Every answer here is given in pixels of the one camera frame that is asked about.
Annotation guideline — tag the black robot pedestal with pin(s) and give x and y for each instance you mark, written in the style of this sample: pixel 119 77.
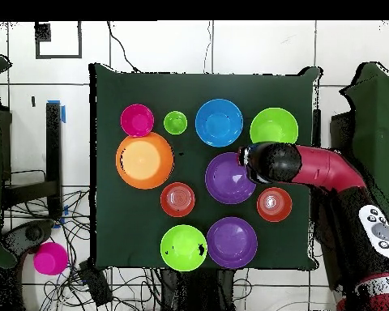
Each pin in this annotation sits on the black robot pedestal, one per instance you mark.
pixel 201 291

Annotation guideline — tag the black power adapter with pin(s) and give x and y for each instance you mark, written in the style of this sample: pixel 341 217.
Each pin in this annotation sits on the black power adapter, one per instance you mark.
pixel 95 282

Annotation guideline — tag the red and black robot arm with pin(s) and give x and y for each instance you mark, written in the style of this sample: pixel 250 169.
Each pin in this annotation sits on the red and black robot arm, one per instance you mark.
pixel 324 168

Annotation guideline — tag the black metal frame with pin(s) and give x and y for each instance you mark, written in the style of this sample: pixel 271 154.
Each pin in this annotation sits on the black metal frame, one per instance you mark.
pixel 53 139

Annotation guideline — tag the dark green tablecloth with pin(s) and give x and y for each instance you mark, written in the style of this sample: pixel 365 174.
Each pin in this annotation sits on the dark green tablecloth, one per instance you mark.
pixel 133 220

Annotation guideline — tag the pink cup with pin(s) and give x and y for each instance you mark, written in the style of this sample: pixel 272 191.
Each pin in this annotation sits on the pink cup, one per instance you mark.
pixel 50 258

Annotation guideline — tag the purple bowl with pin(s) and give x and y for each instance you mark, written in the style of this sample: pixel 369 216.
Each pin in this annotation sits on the purple bowl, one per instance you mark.
pixel 232 242
pixel 227 181

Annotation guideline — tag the large orange bowl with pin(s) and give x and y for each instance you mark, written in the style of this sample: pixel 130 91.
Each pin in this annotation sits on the large orange bowl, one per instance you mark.
pixel 144 160

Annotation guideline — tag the black tape square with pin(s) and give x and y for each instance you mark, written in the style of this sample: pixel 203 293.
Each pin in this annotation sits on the black tape square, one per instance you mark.
pixel 42 32

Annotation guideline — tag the pink bowl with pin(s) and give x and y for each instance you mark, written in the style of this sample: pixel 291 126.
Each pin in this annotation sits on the pink bowl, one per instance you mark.
pixel 137 120

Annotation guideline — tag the green cup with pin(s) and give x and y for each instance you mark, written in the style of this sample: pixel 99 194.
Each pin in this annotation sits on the green cup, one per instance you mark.
pixel 175 123

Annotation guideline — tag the blue tape strip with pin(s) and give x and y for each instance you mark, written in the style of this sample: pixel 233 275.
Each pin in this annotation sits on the blue tape strip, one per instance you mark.
pixel 63 114

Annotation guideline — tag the large green bowl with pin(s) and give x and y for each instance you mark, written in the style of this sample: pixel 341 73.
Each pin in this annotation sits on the large green bowl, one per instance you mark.
pixel 274 128

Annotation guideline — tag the orange-red bowl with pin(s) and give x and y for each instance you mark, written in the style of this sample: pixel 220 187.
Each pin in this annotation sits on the orange-red bowl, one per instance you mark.
pixel 177 199
pixel 274 204

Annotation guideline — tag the black metal post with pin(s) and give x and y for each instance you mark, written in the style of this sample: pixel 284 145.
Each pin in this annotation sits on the black metal post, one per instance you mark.
pixel 316 126

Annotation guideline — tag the blue bowl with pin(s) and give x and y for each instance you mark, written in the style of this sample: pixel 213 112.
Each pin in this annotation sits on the blue bowl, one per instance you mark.
pixel 218 123

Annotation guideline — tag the small green bowl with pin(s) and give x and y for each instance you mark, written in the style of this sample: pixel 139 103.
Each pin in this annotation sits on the small green bowl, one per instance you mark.
pixel 183 247

